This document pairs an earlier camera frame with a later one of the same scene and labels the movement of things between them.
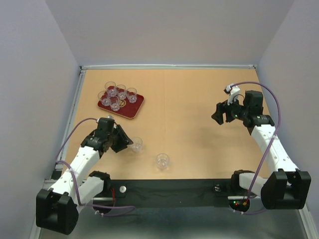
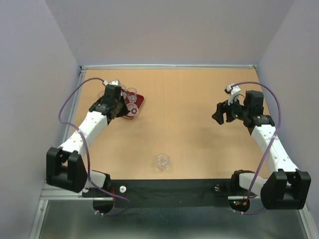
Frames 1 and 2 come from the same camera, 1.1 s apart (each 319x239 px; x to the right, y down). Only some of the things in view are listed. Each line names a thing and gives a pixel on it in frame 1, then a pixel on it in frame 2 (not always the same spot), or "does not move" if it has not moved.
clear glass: (131, 93) does not move
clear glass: (137, 144) -> (133, 107)
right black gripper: (221, 108) does not move
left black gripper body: (109, 138) -> (117, 103)
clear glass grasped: (121, 90) does not move
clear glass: (162, 160) does not move
